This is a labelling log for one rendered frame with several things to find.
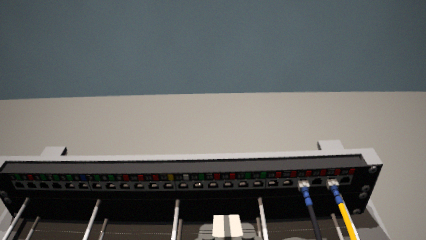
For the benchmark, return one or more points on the yellow cable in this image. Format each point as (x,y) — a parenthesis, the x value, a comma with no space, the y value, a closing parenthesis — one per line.
(349,227)

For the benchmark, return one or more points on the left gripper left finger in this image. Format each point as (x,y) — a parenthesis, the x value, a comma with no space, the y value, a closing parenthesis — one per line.
(215,231)

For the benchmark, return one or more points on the black cable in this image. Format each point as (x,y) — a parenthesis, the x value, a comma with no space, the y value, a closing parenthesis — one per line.
(309,205)

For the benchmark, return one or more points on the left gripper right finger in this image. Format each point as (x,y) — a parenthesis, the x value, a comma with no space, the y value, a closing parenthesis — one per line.
(244,231)

